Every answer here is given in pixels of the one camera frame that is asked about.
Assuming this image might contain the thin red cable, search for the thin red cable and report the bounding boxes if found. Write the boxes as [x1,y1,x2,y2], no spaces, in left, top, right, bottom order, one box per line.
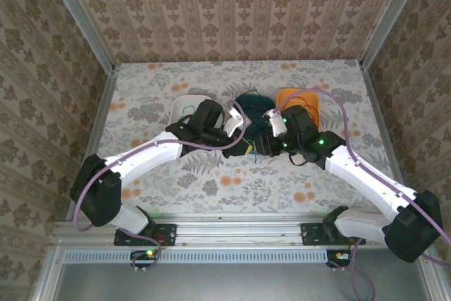
[301,102,321,128]

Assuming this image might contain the orange plastic tray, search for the orange plastic tray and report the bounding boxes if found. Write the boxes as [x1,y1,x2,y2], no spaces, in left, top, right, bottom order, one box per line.
[276,88,322,130]

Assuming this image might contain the white plastic tray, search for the white plastic tray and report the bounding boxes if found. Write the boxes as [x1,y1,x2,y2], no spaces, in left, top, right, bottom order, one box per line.
[170,94,214,129]

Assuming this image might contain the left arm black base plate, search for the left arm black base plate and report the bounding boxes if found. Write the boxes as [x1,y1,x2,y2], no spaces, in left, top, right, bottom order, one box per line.
[114,223,178,247]

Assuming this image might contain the grey metal panel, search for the grey metal panel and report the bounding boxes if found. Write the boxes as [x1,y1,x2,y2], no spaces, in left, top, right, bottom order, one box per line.
[33,244,441,301]

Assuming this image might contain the small black controller board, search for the small black controller board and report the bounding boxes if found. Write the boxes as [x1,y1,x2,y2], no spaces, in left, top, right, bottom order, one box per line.
[326,250,357,269]
[130,250,160,269]

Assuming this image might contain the thick green cable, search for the thick green cable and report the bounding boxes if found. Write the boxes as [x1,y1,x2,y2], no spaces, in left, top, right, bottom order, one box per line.
[177,104,199,121]

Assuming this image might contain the thin green cable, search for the thin green cable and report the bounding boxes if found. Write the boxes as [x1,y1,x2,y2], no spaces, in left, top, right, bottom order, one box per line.
[246,140,260,161]

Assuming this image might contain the floral tablecloth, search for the floral tablecloth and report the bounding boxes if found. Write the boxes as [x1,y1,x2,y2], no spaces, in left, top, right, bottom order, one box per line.
[81,60,390,214]

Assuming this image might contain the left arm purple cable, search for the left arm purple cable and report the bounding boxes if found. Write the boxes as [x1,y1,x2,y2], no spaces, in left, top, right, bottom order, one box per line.
[74,100,247,274]

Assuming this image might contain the teal plastic tray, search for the teal plastic tray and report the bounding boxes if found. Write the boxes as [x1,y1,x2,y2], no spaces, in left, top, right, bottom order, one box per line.
[230,92,276,140]

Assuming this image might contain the aluminium table beam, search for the aluminium table beam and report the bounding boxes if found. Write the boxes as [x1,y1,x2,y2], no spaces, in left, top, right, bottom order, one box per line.
[52,211,388,248]

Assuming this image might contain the aluminium frame post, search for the aluminium frame post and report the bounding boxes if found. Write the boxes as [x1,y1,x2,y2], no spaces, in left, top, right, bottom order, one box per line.
[359,0,429,68]
[40,0,119,73]

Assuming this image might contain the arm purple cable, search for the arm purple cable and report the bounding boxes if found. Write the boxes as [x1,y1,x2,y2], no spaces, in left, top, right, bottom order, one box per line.
[269,88,451,301]
[74,100,247,274]

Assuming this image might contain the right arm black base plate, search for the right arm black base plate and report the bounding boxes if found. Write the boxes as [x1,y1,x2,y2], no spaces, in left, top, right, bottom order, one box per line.
[301,222,367,246]

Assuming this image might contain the grey slotted cable duct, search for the grey slotted cable duct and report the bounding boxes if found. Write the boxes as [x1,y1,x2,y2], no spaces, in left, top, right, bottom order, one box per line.
[63,248,330,264]

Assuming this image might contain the thin black cable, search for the thin black cable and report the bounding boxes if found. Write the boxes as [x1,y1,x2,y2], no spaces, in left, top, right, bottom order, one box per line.
[242,88,274,104]

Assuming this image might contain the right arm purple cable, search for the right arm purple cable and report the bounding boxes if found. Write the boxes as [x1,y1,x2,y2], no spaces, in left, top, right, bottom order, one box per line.
[269,88,451,301]

